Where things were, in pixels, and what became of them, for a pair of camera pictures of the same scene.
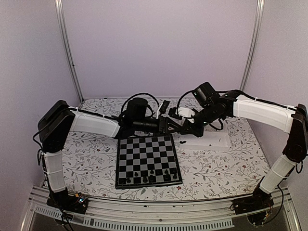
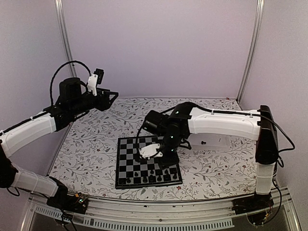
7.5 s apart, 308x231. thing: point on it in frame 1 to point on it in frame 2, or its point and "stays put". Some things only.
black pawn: (145, 180) stays put
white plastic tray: (212, 140) stays put
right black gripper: (190, 129) to (170, 160)
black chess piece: (167, 177) stays put
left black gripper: (164, 125) to (104, 103)
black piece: (152, 179) stays put
